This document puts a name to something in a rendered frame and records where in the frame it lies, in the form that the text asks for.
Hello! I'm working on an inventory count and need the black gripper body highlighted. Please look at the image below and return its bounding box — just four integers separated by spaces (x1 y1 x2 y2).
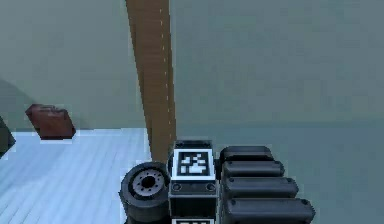
119 161 172 224

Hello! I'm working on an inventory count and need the brown wooden door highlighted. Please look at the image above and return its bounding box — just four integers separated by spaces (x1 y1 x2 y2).
125 0 178 164

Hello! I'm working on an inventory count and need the dark red box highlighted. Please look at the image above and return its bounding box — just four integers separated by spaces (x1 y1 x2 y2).
25 103 77 141

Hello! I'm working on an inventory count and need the dark grey furniture corner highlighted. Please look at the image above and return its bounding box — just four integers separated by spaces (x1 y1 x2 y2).
0 115 17 160

